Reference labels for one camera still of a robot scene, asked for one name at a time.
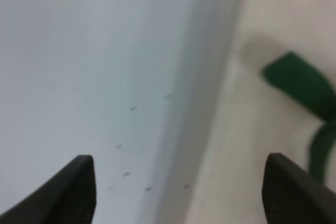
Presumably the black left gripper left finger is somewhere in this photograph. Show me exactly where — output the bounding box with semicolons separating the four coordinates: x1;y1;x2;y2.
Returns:
1;155;97;223

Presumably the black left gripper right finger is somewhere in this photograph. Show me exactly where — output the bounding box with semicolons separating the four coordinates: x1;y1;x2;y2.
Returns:
262;153;335;223

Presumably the white linen bag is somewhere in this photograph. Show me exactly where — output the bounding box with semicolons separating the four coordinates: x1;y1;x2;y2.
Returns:
185;0;335;223

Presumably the green bag handle strap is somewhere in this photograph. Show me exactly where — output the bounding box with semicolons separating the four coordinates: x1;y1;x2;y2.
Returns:
261;51;336;183

